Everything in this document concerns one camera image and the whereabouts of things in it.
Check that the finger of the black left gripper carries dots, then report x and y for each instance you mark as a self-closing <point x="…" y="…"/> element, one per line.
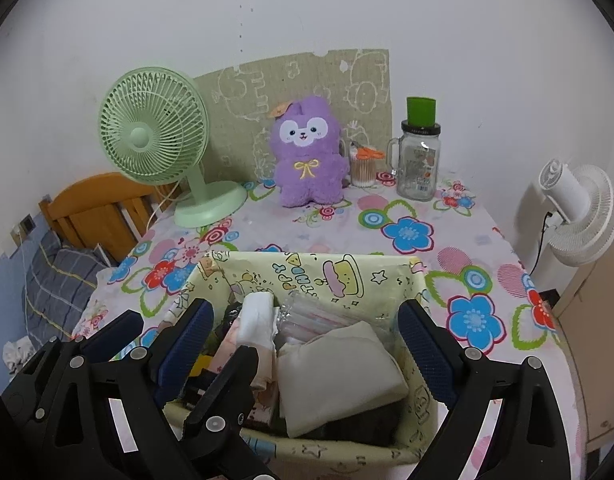
<point x="55" y="420"/>
<point x="211" y="437"/>

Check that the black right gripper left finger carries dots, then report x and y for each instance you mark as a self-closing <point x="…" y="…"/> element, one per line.
<point x="146" y="384"/>

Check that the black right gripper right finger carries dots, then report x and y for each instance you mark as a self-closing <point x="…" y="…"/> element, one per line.
<point x="529" y="440"/>

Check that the white cloth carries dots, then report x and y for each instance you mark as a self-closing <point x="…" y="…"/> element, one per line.
<point x="342" y="373"/>
<point x="257" y="321"/>

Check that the grey plaid pillow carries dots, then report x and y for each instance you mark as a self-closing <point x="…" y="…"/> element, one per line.
<point x="59" y="282"/>

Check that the clear plastic bag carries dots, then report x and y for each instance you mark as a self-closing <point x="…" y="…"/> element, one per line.
<point x="303" y="318"/>

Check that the floral tablecloth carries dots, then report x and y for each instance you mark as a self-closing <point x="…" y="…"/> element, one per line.
<point x="476" y="284"/>

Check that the yellow cartoon fabric basket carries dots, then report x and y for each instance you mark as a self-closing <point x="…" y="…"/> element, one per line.
<point x="367" y="288"/>

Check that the white standing fan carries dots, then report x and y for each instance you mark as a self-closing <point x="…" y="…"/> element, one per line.
<point x="579" y="229"/>

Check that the green desk fan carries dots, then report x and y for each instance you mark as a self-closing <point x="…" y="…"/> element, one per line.
<point x="154" y="128"/>

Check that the purple plush toy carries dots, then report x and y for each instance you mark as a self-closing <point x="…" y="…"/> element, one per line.
<point x="309" y="165"/>

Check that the cartoon cardboard panel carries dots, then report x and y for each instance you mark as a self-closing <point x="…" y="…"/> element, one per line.
<point x="240" y="100"/>

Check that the glass mason jar mug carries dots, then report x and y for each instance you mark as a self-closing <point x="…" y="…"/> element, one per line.
<point x="413" y="159"/>

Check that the cotton swab container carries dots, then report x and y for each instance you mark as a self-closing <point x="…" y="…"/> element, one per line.
<point x="363" y="160"/>

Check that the green cup on jar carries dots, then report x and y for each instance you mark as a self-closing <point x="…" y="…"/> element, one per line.
<point x="421" y="112"/>

